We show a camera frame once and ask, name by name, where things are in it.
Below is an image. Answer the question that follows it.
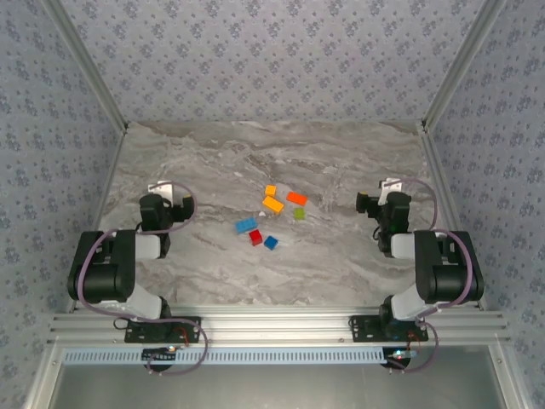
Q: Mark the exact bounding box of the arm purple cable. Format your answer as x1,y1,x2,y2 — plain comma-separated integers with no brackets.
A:
74,181,209,377
399,177,486,374

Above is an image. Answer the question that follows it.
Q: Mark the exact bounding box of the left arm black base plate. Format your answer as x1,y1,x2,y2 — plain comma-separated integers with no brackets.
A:
123,316,202,344

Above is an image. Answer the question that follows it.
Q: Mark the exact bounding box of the long yellow-orange lego brick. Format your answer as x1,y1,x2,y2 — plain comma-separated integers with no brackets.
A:
261,195,285,215

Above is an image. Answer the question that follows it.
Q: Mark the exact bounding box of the aluminium side rail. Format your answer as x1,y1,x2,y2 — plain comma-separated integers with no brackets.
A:
416,123,489,312
66,125,129,314

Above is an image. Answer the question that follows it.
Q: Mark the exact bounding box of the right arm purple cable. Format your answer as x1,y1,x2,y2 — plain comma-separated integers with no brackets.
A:
399,177,486,374

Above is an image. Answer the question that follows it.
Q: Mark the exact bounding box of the aluminium cross rail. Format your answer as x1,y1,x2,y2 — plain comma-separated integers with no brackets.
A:
46,304,512,346

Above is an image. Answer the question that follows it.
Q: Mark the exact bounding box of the right aluminium side rail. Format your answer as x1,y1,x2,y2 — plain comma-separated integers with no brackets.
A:
416,123,489,312

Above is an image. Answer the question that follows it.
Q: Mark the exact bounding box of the left aluminium corner post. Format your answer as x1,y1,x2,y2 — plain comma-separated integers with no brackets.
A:
41,0,130,132

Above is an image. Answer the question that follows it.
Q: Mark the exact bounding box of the right aluminium corner post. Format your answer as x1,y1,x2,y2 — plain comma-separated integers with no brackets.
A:
419,0,510,131

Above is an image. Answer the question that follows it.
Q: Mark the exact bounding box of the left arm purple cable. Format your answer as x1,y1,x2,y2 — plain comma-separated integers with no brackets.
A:
74,181,209,377

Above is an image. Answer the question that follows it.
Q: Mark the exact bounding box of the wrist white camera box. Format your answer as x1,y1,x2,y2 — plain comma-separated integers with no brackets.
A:
380,177,404,201
147,181,176,204

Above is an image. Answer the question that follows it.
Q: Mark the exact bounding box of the left aluminium side rail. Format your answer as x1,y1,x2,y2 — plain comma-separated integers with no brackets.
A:
66,125,129,314

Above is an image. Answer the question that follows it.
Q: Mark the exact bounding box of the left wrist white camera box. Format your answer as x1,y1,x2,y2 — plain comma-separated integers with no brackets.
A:
147,181,176,204

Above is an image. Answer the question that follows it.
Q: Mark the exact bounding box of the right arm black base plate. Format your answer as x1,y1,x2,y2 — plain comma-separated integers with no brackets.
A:
348,314,429,344

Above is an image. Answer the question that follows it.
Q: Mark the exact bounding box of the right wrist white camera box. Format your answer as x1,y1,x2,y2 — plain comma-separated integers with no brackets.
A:
380,177,404,201

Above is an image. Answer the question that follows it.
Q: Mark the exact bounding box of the slotted white cable duct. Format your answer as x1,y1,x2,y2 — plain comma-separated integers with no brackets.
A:
61,347,387,366

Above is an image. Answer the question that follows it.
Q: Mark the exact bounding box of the grey metal panel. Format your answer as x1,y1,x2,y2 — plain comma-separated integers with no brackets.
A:
25,344,525,409

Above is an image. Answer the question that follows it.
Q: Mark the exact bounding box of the aluminium corner post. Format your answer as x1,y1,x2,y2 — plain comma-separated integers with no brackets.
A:
419,0,510,131
41,0,130,132

